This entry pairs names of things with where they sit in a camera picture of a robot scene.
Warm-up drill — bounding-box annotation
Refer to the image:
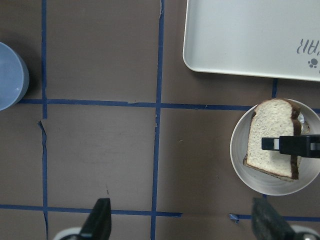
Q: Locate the cream bear tray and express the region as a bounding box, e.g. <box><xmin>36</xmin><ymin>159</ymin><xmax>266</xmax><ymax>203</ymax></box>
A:
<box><xmin>182</xmin><ymin>0</ymin><xmax>320</xmax><ymax>81</ymax></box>

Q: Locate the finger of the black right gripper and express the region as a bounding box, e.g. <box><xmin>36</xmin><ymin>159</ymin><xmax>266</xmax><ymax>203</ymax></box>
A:
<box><xmin>261</xmin><ymin>134</ymin><xmax>320</xmax><ymax>158</ymax></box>

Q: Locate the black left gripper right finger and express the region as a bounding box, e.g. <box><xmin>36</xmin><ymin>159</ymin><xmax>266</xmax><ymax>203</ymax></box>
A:
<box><xmin>251</xmin><ymin>198</ymin><xmax>299</xmax><ymax>240</ymax></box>

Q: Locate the bread slice brown crust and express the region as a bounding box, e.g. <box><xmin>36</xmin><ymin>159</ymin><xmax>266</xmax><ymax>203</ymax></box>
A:
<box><xmin>243</xmin><ymin>98</ymin><xmax>302</xmax><ymax>182</ymax></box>

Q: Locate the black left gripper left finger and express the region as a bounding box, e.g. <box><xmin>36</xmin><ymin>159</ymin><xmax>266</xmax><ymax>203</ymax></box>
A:
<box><xmin>79</xmin><ymin>198</ymin><xmax>112</xmax><ymax>240</ymax></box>

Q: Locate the blue bowl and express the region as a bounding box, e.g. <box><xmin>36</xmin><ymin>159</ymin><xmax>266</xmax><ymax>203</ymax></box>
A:
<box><xmin>0</xmin><ymin>43</ymin><xmax>30</xmax><ymax>111</ymax></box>

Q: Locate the beige round plate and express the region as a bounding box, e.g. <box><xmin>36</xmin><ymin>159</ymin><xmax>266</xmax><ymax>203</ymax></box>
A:
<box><xmin>229</xmin><ymin>98</ymin><xmax>320</xmax><ymax>196</ymax></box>

